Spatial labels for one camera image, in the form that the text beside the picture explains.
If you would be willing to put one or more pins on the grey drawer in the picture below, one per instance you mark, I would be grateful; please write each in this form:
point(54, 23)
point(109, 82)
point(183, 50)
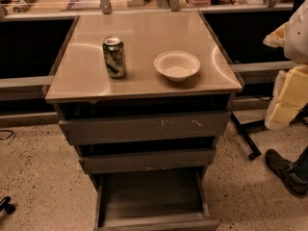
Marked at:
point(144, 127)
point(154, 200)
point(156, 160)

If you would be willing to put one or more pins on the brown shoe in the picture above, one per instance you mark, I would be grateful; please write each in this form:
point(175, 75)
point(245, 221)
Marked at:
point(282, 168)

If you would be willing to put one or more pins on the black metal stand frame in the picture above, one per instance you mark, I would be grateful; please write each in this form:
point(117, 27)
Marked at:
point(244, 129)

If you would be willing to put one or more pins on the black caster bottom left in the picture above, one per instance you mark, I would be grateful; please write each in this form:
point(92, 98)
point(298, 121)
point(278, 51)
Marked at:
point(5, 205)

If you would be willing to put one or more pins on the grey middle drawer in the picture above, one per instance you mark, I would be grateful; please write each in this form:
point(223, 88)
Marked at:
point(156, 160)

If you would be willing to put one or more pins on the white paper bowl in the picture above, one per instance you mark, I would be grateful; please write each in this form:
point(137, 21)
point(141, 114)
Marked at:
point(177, 65)

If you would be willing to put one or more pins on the grey bottom drawer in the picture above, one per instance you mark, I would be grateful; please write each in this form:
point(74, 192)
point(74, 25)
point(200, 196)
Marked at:
point(154, 200)

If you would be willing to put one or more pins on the grey top drawer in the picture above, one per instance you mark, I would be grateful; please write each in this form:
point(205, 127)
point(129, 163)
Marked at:
point(144, 127)

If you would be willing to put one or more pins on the yellow foam padded gripper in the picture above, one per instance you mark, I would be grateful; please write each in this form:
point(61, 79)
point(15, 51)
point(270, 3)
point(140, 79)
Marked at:
point(297, 38)

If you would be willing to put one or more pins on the grey drawer cabinet beige top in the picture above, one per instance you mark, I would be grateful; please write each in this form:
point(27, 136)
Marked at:
point(83, 89)

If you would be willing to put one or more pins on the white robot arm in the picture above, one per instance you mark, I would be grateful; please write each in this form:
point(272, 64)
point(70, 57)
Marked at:
point(300, 18)

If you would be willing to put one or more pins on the green soda can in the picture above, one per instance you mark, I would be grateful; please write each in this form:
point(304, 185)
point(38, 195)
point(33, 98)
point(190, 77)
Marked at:
point(114, 57)

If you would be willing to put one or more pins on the dark jeans leg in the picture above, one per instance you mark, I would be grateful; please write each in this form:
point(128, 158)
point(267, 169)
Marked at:
point(300, 166)

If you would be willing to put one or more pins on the black coiled tool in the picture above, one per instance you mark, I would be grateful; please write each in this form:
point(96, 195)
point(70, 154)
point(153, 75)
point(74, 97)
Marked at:
point(22, 6)

